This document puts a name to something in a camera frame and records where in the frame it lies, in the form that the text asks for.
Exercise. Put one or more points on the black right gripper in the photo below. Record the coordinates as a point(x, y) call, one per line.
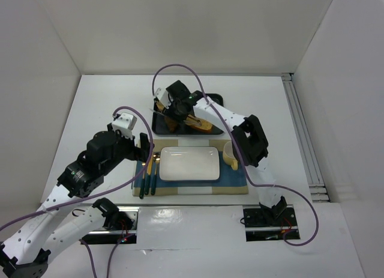
point(173, 112)

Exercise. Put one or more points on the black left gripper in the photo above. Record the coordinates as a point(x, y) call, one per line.
point(143, 147)

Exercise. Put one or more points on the metal tongs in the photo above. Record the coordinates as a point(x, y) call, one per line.
point(178, 119)

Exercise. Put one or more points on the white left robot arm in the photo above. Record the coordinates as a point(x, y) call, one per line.
point(70, 212)

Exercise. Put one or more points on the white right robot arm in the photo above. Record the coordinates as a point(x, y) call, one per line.
point(249, 142)

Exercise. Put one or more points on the brown bread piece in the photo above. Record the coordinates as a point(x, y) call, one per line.
point(171, 124)

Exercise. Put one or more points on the sliced bread in tray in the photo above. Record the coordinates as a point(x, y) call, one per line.
point(202, 126)

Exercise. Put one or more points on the white rectangular plate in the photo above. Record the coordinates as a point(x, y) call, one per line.
point(189, 164)

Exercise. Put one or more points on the yellow mug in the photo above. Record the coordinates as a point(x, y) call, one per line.
point(229, 157)

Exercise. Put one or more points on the blue beige placemat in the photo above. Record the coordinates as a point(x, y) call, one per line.
point(230, 182)

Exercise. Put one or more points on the gold knife green handle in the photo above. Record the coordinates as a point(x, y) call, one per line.
point(148, 177)

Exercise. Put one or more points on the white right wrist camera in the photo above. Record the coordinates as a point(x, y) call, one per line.
point(161, 99)

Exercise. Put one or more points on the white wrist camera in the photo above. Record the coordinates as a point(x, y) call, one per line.
point(161, 99)
point(125, 123)

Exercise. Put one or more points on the gold fork green handle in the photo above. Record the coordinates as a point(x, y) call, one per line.
point(143, 182)

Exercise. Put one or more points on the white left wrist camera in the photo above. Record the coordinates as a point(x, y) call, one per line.
point(125, 123)

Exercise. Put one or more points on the gold spoon green handle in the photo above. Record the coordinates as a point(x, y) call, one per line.
point(154, 179)

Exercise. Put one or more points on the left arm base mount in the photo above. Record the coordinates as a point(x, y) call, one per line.
point(120, 233)

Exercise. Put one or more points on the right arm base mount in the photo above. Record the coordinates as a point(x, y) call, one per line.
point(257, 228)

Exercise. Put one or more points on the aluminium rail frame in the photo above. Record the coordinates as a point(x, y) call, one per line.
point(315, 180)

